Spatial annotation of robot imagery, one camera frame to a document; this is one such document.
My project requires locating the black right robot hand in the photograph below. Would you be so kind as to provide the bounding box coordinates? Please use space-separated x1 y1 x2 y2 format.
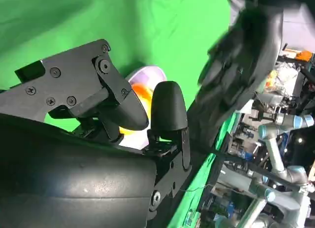
0 38 192 228

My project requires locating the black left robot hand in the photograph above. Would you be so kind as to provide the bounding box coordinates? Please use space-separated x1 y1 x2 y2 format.
188 11 284 154

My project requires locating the orange and white bread roll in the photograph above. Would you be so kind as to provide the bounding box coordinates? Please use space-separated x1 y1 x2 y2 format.
119 83 154 135

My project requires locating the orange box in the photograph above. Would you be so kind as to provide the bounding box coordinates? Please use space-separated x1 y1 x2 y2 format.
295 50 313 63

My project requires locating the lilac plate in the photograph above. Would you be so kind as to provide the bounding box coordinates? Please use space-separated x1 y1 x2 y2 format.
119 65 168 150

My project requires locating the green table cloth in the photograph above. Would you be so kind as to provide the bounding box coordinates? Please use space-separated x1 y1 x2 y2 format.
0 0 238 228

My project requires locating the black cable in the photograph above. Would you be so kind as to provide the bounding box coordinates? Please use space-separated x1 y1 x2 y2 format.
210 148 310 193

